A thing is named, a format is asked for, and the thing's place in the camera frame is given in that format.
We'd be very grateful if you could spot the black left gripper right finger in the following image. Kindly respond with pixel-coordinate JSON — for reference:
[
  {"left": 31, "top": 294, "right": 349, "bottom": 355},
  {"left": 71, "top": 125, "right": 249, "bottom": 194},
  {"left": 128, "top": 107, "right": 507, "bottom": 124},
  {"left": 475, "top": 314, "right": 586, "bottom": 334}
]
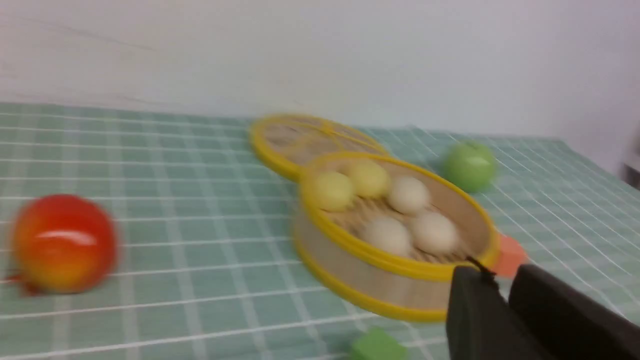
[{"left": 509, "top": 264, "right": 640, "bottom": 360}]

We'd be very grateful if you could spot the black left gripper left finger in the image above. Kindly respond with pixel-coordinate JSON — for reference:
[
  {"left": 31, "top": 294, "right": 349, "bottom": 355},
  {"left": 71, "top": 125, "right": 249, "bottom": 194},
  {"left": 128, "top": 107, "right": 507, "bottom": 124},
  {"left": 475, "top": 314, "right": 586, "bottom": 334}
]
[{"left": 445, "top": 257, "right": 554, "bottom": 360}]

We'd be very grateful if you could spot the white bun front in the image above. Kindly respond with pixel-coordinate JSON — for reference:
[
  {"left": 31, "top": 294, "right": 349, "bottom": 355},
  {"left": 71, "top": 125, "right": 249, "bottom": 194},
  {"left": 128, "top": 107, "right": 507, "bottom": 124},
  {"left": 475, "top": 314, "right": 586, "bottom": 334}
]
[{"left": 407, "top": 210, "right": 460, "bottom": 255}]

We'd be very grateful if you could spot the green cube block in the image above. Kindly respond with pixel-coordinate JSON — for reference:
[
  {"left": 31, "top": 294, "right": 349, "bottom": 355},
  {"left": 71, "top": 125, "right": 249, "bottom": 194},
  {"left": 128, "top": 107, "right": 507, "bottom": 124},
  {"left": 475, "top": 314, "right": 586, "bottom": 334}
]
[{"left": 348, "top": 327, "right": 408, "bottom": 360}]

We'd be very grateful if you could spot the white bun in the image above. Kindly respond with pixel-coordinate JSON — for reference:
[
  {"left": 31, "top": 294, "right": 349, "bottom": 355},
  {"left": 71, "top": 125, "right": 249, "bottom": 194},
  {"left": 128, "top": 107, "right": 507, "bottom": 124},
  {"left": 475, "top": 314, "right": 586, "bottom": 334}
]
[
  {"left": 407, "top": 210, "right": 460, "bottom": 255},
  {"left": 359, "top": 215, "right": 413, "bottom": 258},
  {"left": 386, "top": 176, "right": 432, "bottom": 215}
]

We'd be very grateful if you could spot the orange cube block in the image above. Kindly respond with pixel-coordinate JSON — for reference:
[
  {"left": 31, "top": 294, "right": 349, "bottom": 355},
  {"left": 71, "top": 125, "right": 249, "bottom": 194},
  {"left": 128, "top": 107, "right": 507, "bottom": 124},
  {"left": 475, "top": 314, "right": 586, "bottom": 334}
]
[{"left": 493, "top": 234, "right": 529, "bottom": 279}]

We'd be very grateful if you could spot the green apple toy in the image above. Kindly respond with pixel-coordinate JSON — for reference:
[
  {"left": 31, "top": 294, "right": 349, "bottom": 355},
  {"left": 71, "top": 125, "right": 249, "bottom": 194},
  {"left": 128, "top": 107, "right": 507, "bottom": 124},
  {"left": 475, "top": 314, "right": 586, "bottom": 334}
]
[{"left": 441, "top": 140, "right": 498, "bottom": 193}]

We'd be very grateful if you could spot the woven bamboo steamer lid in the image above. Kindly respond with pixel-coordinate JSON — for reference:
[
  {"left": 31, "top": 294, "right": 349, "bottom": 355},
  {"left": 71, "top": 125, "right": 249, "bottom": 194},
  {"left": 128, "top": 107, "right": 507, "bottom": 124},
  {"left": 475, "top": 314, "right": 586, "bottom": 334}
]
[{"left": 248, "top": 112, "right": 388, "bottom": 182}]

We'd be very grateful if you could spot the red pomegranate toy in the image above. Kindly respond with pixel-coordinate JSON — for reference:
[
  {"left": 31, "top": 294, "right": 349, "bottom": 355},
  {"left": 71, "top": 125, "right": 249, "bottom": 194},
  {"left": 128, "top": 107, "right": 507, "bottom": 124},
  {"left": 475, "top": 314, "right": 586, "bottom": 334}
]
[{"left": 6, "top": 193, "right": 119, "bottom": 296}]

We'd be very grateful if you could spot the yellow bun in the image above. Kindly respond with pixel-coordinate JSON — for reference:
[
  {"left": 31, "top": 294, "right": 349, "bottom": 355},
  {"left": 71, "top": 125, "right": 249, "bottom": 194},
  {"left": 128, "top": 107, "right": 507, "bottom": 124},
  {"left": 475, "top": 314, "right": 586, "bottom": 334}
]
[
  {"left": 345, "top": 159, "right": 391, "bottom": 199},
  {"left": 311, "top": 171, "right": 355, "bottom": 212}
]

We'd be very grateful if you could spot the bamboo steamer tray yellow rim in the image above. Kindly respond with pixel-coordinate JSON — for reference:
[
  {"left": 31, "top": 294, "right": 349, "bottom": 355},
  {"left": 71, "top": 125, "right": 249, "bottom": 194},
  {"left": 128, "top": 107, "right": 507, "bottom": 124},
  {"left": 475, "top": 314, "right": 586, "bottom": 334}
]
[{"left": 291, "top": 152, "right": 501, "bottom": 322}]

